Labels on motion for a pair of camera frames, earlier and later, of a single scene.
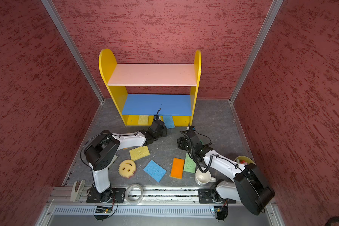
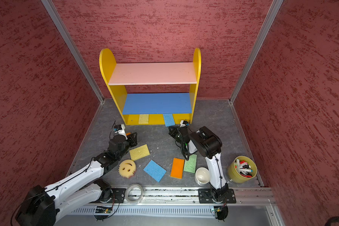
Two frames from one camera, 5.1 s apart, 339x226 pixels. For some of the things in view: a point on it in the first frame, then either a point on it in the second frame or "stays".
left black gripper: [165, 131] → [133, 141]
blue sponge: [168, 121] stays
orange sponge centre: [177, 168] stays
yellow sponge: [143, 119] stays
